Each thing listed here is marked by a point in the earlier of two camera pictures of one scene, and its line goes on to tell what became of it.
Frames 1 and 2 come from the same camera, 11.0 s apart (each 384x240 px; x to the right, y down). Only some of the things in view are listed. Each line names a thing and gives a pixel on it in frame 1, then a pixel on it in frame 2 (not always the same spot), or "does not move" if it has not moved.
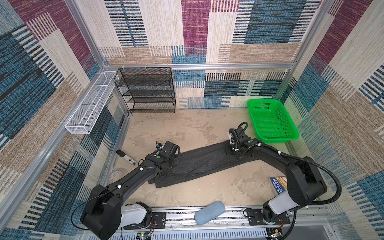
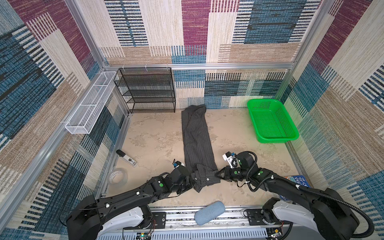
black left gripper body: (172, 162) to (186, 185)
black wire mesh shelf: (147, 89) does not move
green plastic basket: (271, 122) does not move
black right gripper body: (231, 149) to (234, 174)
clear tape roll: (117, 174) does not move
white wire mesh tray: (85, 118) does not move
